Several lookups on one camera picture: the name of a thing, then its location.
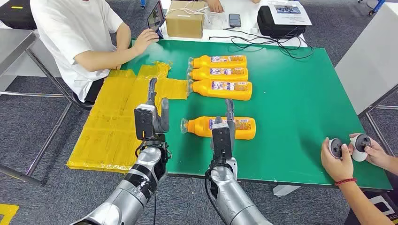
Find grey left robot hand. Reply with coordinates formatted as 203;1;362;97
147;77;170;140

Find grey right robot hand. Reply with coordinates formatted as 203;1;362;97
213;98;237;153

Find orange detergent bottle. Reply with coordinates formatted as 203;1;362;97
188;55;247;69
180;116;257;140
186;67;249;82
187;79;253;102

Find white handheld controller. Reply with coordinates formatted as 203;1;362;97
351;133;371;163
329;138;343;159

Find yellow taped mat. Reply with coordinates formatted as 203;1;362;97
66;61;189;174

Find black stool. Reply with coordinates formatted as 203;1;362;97
71;91;94;112

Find black smartphone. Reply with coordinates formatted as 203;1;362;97
229;13;242;28

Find black carrying case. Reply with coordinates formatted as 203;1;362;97
257;5;306;39
0;0;37;30

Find brown cardboard box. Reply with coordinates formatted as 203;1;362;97
165;0;208;39

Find white table foot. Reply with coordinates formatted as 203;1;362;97
273;185;301;197

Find black tablet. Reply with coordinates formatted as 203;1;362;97
147;0;166;39

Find printed paper sheet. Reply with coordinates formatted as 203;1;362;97
268;0;313;26

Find white side table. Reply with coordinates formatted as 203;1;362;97
334;2;398;156

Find grey metal bench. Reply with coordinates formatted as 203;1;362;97
0;29;94;187

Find yellow floor marker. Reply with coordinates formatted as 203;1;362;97
0;203;19;225

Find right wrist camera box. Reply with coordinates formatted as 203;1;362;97
211;122;233;160

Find black cable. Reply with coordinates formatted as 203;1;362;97
208;27;314;60

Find white cable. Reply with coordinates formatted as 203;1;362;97
166;3;225;30

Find blue metal rack frame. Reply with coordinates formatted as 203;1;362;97
357;0;386;16

